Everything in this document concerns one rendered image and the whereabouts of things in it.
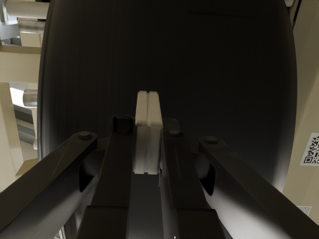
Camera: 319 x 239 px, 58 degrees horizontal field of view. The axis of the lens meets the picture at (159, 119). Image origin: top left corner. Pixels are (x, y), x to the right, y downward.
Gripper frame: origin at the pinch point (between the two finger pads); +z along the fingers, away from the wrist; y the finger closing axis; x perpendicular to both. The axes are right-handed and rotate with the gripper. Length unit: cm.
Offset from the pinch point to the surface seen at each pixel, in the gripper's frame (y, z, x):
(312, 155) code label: 32.9, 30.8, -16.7
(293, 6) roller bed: 40, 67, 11
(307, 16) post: 28.3, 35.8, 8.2
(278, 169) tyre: 15.5, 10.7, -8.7
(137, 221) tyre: -0.3, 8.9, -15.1
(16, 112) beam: -324, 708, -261
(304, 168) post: 32.4, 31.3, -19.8
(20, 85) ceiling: -401, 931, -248
